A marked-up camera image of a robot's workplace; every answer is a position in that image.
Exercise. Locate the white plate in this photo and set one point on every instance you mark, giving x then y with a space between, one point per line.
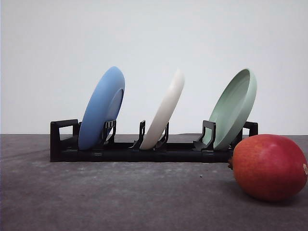
163 112

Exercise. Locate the red pomegranate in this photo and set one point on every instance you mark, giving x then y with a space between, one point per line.
270 167

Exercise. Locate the blue plate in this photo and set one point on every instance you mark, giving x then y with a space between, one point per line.
103 105

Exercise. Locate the green plate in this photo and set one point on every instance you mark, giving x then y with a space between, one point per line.
232 109

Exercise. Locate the black plate rack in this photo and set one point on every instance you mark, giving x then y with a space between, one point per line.
65 145

